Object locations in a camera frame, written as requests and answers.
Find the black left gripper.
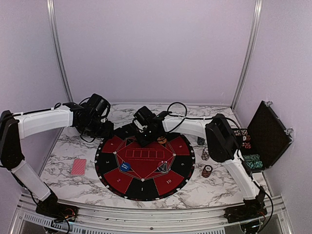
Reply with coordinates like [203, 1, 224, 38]
[81, 116, 114, 138]

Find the orange big blind button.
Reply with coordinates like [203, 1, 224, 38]
[157, 136, 167, 144]

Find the blue small blind button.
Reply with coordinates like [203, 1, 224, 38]
[120, 162, 132, 172]

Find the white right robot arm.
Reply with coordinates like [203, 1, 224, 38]
[133, 106, 265, 218]

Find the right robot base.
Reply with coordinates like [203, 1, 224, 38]
[224, 202, 268, 233]

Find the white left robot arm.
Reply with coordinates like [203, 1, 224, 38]
[0, 94, 114, 217]

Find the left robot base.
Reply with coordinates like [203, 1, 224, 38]
[36, 200, 78, 222]

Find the round red black poker mat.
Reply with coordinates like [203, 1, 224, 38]
[95, 124, 195, 201]

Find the red playing card deck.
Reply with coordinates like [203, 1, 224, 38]
[71, 159, 87, 176]

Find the red brown chip stack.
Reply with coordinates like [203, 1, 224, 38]
[201, 165, 213, 178]

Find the black poker chip case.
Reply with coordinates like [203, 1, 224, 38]
[233, 101, 293, 173]

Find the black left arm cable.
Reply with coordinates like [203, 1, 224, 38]
[10, 97, 98, 144]

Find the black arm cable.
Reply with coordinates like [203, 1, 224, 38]
[10, 97, 98, 144]
[166, 101, 244, 132]

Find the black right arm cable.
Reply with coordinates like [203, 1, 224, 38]
[166, 101, 244, 132]

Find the left aluminium frame post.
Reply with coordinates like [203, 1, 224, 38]
[46, 0, 75, 107]

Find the aluminium frame post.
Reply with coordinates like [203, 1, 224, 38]
[231, 0, 263, 112]
[46, 0, 75, 107]

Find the aluminium front rail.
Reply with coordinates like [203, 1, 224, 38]
[6, 194, 294, 234]

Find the right aluminium frame post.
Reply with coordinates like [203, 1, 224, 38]
[231, 0, 263, 112]

